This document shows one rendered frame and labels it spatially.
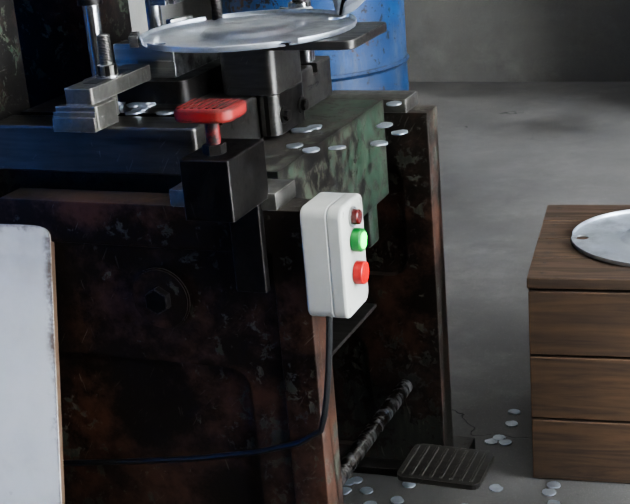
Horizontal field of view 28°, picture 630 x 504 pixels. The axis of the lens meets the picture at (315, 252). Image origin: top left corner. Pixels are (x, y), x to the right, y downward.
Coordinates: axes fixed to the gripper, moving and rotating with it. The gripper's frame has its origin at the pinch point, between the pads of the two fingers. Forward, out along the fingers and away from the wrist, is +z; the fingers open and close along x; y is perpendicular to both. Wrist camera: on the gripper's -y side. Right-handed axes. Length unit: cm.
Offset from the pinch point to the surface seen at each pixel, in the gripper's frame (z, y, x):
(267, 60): 6.3, -14.7, 3.2
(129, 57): 13.4, -16.6, 20.9
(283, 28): 2.5, -11.3, 3.6
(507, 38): 75, 322, 14
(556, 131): 77, 243, -22
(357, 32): -1.2, -11.6, -6.0
